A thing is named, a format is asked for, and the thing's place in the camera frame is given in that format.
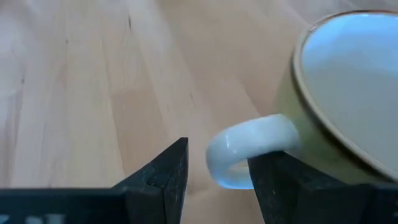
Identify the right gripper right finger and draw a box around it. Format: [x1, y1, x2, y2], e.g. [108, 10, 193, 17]
[248, 151, 374, 224]

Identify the pale yellow mug white handle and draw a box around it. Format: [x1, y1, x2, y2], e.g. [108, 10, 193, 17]
[205, 9, 398, 190]

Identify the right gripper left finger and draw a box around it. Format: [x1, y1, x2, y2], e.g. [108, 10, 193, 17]
[113, 137, 190, 224]

